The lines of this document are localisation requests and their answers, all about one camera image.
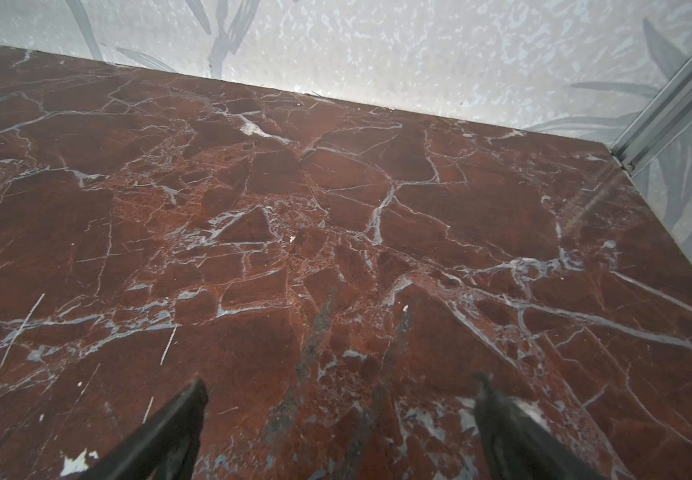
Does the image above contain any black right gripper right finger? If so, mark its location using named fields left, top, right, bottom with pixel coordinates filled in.
left=474, top=373, right=602, bottom=480

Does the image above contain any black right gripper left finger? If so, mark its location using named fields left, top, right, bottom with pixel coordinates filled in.
left=81, top=379, right=209, bottom=480

